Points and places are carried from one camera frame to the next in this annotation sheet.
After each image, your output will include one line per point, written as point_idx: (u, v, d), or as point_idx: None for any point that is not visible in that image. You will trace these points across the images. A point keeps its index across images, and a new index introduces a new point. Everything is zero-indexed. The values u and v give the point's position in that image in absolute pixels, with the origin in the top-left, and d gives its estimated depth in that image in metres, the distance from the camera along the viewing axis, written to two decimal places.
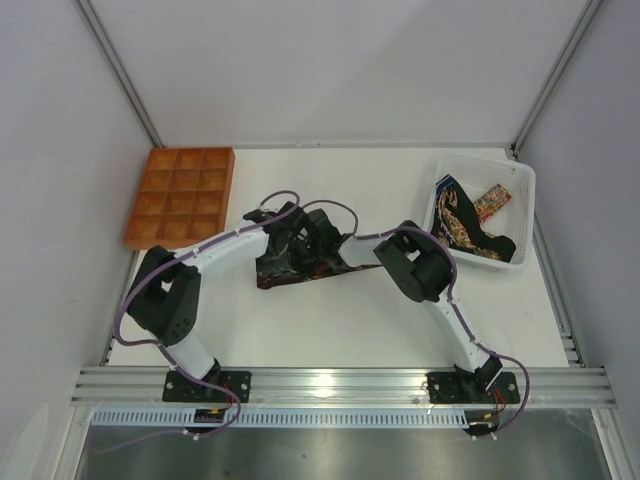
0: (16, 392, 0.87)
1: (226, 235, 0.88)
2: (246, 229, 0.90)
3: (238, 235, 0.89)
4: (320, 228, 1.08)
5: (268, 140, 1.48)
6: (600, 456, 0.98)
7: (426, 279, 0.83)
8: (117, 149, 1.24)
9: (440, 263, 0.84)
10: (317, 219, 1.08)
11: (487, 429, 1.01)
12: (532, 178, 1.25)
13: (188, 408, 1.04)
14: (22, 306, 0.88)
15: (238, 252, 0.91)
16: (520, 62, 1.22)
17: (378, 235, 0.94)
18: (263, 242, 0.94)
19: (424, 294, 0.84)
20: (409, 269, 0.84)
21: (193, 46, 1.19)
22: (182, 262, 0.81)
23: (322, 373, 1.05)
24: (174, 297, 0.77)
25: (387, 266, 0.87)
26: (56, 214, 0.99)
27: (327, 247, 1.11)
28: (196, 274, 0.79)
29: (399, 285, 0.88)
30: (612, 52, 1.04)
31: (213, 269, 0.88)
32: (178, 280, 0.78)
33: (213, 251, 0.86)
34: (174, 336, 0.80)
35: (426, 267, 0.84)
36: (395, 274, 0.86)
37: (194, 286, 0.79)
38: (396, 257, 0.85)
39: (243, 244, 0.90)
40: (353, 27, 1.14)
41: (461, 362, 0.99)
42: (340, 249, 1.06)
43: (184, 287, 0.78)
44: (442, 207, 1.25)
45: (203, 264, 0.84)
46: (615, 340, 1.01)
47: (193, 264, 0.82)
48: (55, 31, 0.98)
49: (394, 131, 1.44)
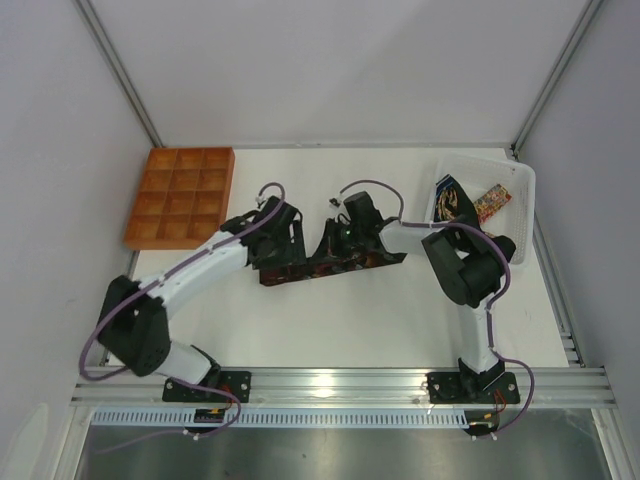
0: (16, 392, 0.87)
1: (198, 254, 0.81)
2: (220, 245, 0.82)
3: (212, 252, 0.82)
4: (360, 208, 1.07)
5: (267, 140, 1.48)
6: (600, 456, 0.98)
7: (473, 281, 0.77)
8: (117, 149, 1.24)
9: (490, 268, 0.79)
10: (357, 200, 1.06)
11: (487, 429, 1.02)
12: (532, 178, 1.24)
13: (188, 408, 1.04)
14: (21, 305, 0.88)
15: (211, 271, 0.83)
16: (520, 62, 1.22)
17: (428, 226, 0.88)
18: (242, 254, 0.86)
19: (467, 296, 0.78)
20: (456, 268, 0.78)
21: (193, 47, 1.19)
22: (147, 294, 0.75)
23: (322, 373, 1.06)
24: (140, 334, 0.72)
25: (432, 262, 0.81)
26: (56, 214, 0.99)
27: (367, 230, 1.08)
28: (159, 309, 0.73)
29: (441, 284, 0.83)
30: (611, 52, 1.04)
31: (183, 296, 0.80)
32: (142, 315, 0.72)
33: (182, 276, 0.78)
34: (148, 366, 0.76)
35: (475, 268, 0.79)
36: (439, 272, 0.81)
37: (161, 320, 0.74)
38: (446, 253, 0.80)
39: (216, 263, 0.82)
40: (353, 28, 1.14)
41: (470, 362, 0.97)
42: (381, 232, 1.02)
43: (148, 324, 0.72)
44: (442, 207, 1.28)
45: (170, 294, 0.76)
46: (616, 340, 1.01)
47: (157, 295, 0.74)
48: (55, 32, 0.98)
49: (393, 131, 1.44)
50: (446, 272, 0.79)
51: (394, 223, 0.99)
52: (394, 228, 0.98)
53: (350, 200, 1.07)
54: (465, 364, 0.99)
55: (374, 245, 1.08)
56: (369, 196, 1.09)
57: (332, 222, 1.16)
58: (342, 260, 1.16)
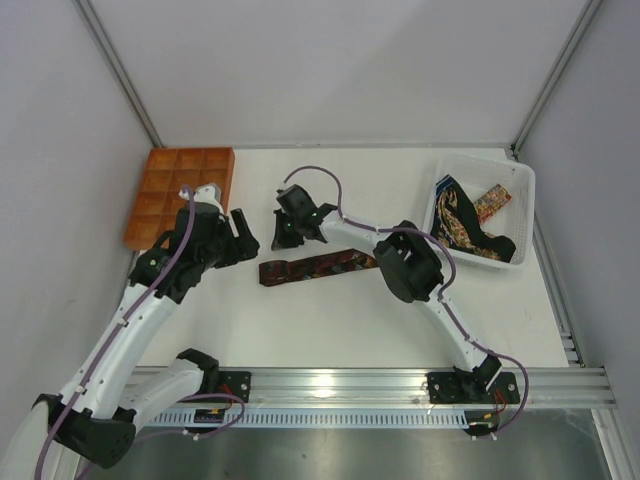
0: (17, 392, 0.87)
1: (112, 335, 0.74)
2: (129, 313, 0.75)
3: (127, 324, 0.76)
4: (291, 199, 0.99)
5: (268, 141, 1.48)
6: (600, 456, 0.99)
7: (417, 281, 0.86)
8: (117, 149, 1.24)
9: (432, 264, 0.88)
10: (288, 193, 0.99)
11: (487, 429, 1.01)
12: (532, 178, 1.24)
13: (188, 408, 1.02)
14: (22, 305, 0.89)
15: (137, 341, 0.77)
16: (520, 63, 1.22)
17: (374, 230, 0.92)
18: (164, 301, 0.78)
19: (413, 295, 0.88)
20: (402, 270, 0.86)
21: (193, 46, 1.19)
22: (73, 411, 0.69)
23: (322, 373, 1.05)
24: (88, 451, 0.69)
25: (381, 266, 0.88)
26: (56, 214, 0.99)
27: (303, 221, 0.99)
28: (88, 428, 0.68)
29: (389, 282, 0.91)
30: (612, 52, 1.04)
31: (120, 384, 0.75)
32: (77, 439, 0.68)
33: (100, 373, 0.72)
34: (121, 449, 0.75)
35: (415, 270, 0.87)
36: (387, 275, 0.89)
37: (99, 431, 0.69)
38: (391, 263, 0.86)
39: (137, 332, 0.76)
40: (353, 27, 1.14)
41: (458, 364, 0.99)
42: (322, 228, 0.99)
43: (88, 443, 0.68)
44: (442, 207, 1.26)
45: (96, 400, 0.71)
46: (615, 340, 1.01)
47: (83, 407, 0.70)
48: (55, 31, 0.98)
49: (393, 131, 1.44)
50: (394, 275, 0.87)
51: (333, 218, 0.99)
52: (334, 226, 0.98)
53: (282, 195, 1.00)
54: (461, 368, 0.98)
55: (311, 234, 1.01)
56: (302, 188, 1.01)
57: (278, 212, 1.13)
58: (341, 258, 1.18)
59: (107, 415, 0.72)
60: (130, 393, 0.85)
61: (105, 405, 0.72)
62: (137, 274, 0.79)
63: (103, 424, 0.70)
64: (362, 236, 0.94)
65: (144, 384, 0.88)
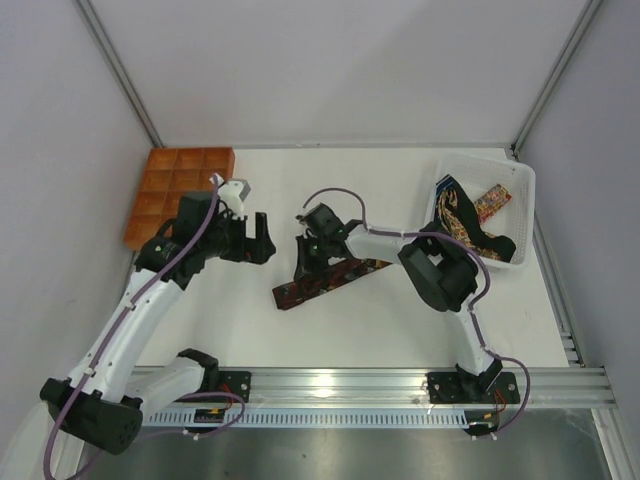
0: (17, 391, 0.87)
1: (119, 318, 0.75)
2: (136, 296, 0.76)
3: (133, 308, 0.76)
4: (318, 218, 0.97)
5: (268, 140, 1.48)
6: (600, 456, 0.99)
7: (453, 288, 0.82)
8: (117, 150, 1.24)
9: (465, 271, 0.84)
10: (315, 212, 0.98)
11: (487, 429, 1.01)
12: (532, 178, 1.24)
13: (188, 408, 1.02)
14: (21, 304, 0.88)
15: (145, 324, 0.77)
16: (520, 62, 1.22)
17: (400, 235, 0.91)
18: (170, 286, 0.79)
19: (447, 302, 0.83)
20: (434, 276, 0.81)
21: (193, 47, 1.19)
22: (83, 393, 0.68)
23: (322, 373, 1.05)
24: (96, 432, 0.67)
25: (410, 273, 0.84)
26: (56, 213, 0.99)
27: (330, 238, 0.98)
28: (98, 407, 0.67)
29: (419, 291, 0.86)
30: (611, 52, 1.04)
31: (129, 367, 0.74)
32: (87, 419, 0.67)
33: (109, 355, 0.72)
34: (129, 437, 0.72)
35: (450, 275, 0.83)
36: (418, 282, 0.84)
37: (107, 410, 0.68)
38: (425, 267, 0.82)
39: (144, 314, 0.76)
40: (354, 26, 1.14)
41: (466, 366, 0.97)
42: (348, 241, 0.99)
43: (97, 422, 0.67)
44: (442, 207, 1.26)
45: (106, 382, 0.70)
46: (615, 340, 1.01)
47: (94, 390, 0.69)
48: (54, 29, 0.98)
49: (393, 131, 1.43)
50: (425, 282, 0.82)
51: (359, 231, 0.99)
52: (360, 236, 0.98)
53: (308, 215, 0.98)
54: (461, 368, 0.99)
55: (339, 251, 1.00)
56: (328, 206, 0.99)
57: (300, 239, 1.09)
58: (352, 264, 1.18)
59: (115, 399, 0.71)
60: (135, 385, 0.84)
61: (114, 388, 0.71)
62: (143, 260, 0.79)
63: (113, 405, 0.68)
64: (387, 243, 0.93)
65: (148, 379, 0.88)
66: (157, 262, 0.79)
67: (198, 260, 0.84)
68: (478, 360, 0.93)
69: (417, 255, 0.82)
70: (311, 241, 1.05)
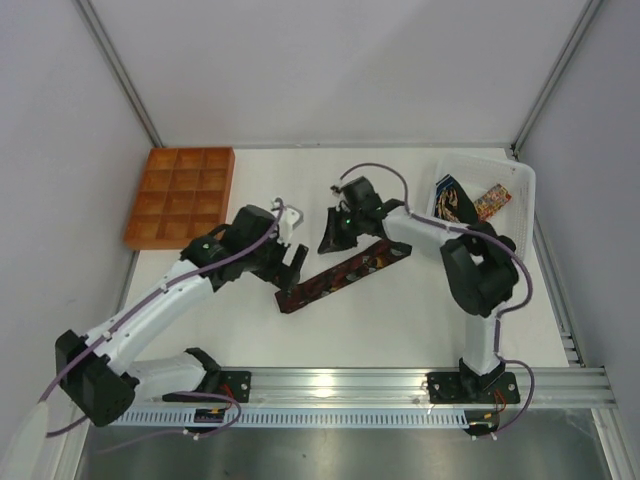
0: (17, 391, 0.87)
1: (151, 296, 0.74)
2: (173, 281, 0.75)
3: (165, 291, 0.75)
4: (357, 192, 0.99)
5: (268, 140, 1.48)
6: (600, 456, 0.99)
7: (490, 291, 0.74)
8: (117, 149, 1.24)
9: (507, 276, 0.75)
10: (355, 183, 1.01)
11: (487, 429, 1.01)
12: (532, 178, 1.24)
13: (188, 409, 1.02)
14: (21, 304, 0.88)
15: (172, 310, 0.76)
16: (521, 61, 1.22)
17: (444, 227, 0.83)
18: (205, 284, 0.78)
19: (480, 306, 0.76)
20: (471, 274, 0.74)
21: (193, 46, 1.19)
22: (92, 354, 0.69)
23: (322, 373, 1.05)
24: (92, 396, 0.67)
25: (447, 268, 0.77)
26: (56, 213, 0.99)
27: (367, 214, 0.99)
28: (101, 375, 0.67)
29: (455, 289, 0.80)
30: (612, 51, 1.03)
31: (141, 345, 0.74)
32: (87, 380, 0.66)
33: (130, 327, 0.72)
34: (114, 413, 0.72)
35: (491, 279, 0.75)
36: (454, 278, 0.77)
37: (107, 379, 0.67)
38: (463, 266, 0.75)
39: (173, 302, 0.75)
40: (354, 26, 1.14)
41: (472, 364, 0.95)
42: (385, 221, 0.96)
43: (95, 386, 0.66)
44: (442, 207, 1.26)
45: (117, 351, 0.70)
46: (616, 340, 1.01)
47: (104, 354, 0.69)
48: (54, 29, 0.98)
49: (393, 130, 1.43)
50: (462, 279, 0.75)
51: (397, 214, 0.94)
52: (398, 219, 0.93)
53: (349, 185, 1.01)
54: (465, 364, 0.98)
55: (373, 228, 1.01)
56: (369, 181, 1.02)
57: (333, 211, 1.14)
58: (353, 264, 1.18)
59: (119, 370, 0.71)
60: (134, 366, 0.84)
61: (122, 359, 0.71)
62: (188, 253, 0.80)
63: (113, 377, 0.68)
64: (430, 234, 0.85)
65: (150, 365, 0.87)
66: (201, 259, 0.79)
67: (237, 269, 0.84)
68: (485, 358, 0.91)
69: (458, 249, 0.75)
70: (346, 214, 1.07)
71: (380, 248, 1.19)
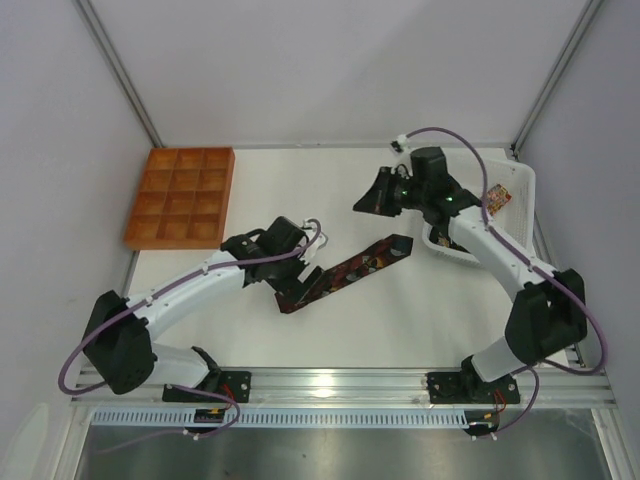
0: (17, 391, 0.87)
1: (192, 274, 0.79)
2: (215, 266, 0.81)
3: (206, 273, 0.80)
4: (431, 169, 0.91)
5: (268, 140, 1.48)
6: (600, 457, 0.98)
7: (551, 349, 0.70)
8: (117, 149, 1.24)
9: (574, 336, 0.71)
10: (431, 157, 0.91)
11: (487, 429, 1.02)
12: (532, 178, 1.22)
13: (188, 408, 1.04)
14: (21, 304, 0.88)
15: (205, 293, 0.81)
16: (520, 63, 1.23)
17: (528, 263, 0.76)
18: (238, 277, 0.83)
19: (535, 357, 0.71)
20: (539, 327, 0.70)
21: (193, 47, 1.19)
22: (132, 315, 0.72)
23: (322, 373, 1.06)
24: (120, 355, 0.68)
25: (515, 309, 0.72)
26: (56, 213, 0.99)
27: (432, 197, 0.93)
28: (136, 336, 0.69)
29: (509, 328, 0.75)
30: (612, 52, 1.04)
31: (172, 318, 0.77)
32: (122, 338, 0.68)
33: (170, 298, 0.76)
34: (126, 386, 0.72)
35: (557, 334, 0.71)
36: (516, 322, 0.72)
37: (142, 342, 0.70)
38: (534, 315, 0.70)
39: (211, 284, 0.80)
40: (353, 27, 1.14)
41: (479, 369, 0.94)
42: (455, 222, 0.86)
43: (129, 345, 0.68)
44: None
45: (156, 316, 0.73)
46: (615, 340, 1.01)
47: (142, 316, 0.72)
48: (54, 30, 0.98)
49: (393, 130, 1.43)
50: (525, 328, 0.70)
51: (473, 218, 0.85)
52: (469, 227, 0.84)
53: (424, 156, 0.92)
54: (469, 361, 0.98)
55: (435, 218, 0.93)
56: (445, 156, 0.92)
57: (387, 175, 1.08)
58: (353, 264, 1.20)
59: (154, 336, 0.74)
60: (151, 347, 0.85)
61: (156, 327, 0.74)
62: (229, 245, 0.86)
63: (144, 341, 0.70)
64: (507, 263, 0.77)
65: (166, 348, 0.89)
66: (240, 253, 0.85)
67: (270, 271, 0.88)
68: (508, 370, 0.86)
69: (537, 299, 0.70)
70: (408, 183, 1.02)
71: (381, 248, 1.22)
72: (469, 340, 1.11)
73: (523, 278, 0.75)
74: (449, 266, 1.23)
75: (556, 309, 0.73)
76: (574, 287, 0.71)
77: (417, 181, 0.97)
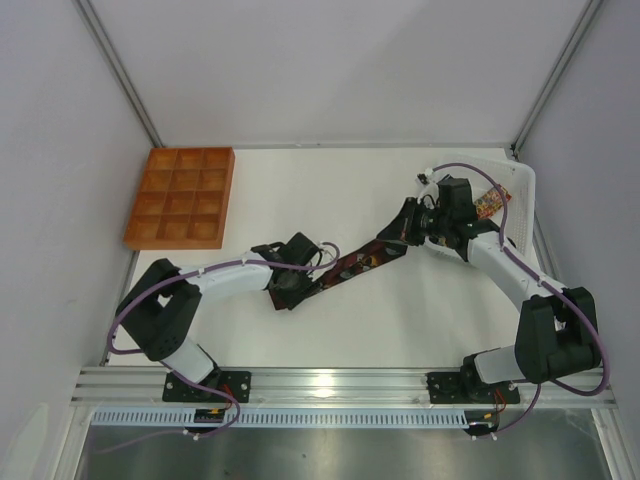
0: (16, 390, 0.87)
1: (232, 261, 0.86)
2: (252, 260, 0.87)
3: (244, 264, 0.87)
4: (455, 196, 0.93)
5: (268, 140, 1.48)
6: (600, 456, 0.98)
7: (558, 369, 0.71)
8: (117, 149, 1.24)
9: (584, 357, 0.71)
10: (456, 186, 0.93)
11: (487, 429, 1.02)
12: (533, 179, 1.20)
13: (188, 408, 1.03)
14: (19, 304, 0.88)
15: (239, 282, 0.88)
16: (520, 62, 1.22)
17: (538, 279, 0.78)
18: (267, 274, 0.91)
19: (542, 377, 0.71)
20: (548, 345, 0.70)
21: (193, 47, 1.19)
22: (185, 280, 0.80)
23: (322, 373, 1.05)
24: (170, 312, 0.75)
25: (523, 326, 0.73)
26: (56, 212, 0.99)
27: (455, 223, 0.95)
28: (186, 300, 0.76)
29: (517, 347, 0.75)
30: (612, 51, 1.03)
31: (213, 295, 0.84)
32: (178, 297, 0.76)
33: (218, 274, 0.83)
34: (161, 352, 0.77)
35: (566, 354, 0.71)
36: (524, 339, 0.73)
37: (193, 304, 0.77)
38: (541, 332, 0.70)
39: (247, 275, 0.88)
40: (353, 27, 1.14)
41: (480, 367, 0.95)
42: (472, 242, 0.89)
43: (182, 303, 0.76)
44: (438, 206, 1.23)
45: (205, 287, 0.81)
46: (615, 340, 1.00)
47: (194, 283, 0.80)
48: (54, 31, 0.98)
49: (393, 130, 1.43)
50: (533, 344, 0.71)
51: (488, 239, 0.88)
52: (486, 247, 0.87)
53: (447, 185, 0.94)
54: (472, 361, 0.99)
55: (456, 242, 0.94)
56: (472, 186, 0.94)
57: (413, 204, 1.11)
58: (347, 263, 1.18)
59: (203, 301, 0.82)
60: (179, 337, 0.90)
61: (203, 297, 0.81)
62: (258, 248, 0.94)
63: (192, 308, 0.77)
64: (517, 279, 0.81)
65: None
66: (269, 255, 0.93)
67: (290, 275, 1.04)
68: (512, 376, 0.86)
69: (543, 314, 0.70)
70: (433, 212, 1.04)
71: (375, 248, 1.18)
72: (469, 340, 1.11)
73: (531, 293, 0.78)
74: (449, 267, 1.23)
75: (569, 331, 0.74)
76: (583, 305, 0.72)
77: (442, 207, 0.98)
